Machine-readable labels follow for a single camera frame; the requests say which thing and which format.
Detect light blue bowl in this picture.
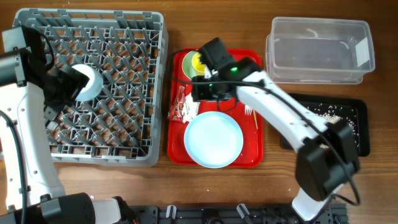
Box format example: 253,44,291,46
72,64,103,101

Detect white napkin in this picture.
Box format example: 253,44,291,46
182,93,200,123

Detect red snack wrapper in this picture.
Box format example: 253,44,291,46
168,86,185,123

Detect light blue plate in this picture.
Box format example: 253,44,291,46
183,111,244,169

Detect rice food scraps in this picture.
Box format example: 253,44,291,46
305,103,359,151

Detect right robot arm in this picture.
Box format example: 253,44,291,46
192,37,360,221

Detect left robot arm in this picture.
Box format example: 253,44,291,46
1,26,124,223

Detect grey dishwasher rack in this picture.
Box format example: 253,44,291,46
14,8,169,167

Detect black waste tray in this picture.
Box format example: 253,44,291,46
290,93,370,157

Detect yellow plastic cup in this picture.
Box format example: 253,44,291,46
191,52,205,76

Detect white plastic fork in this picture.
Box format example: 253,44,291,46
244,105,252,115

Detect light green bowl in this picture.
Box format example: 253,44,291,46
182,50,197,80

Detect wooden chopstick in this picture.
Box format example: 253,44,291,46
252,110,258,129

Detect red serving tray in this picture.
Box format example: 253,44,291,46
167,48,264,168

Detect clear plastic bin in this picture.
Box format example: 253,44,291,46
266,17,376,85

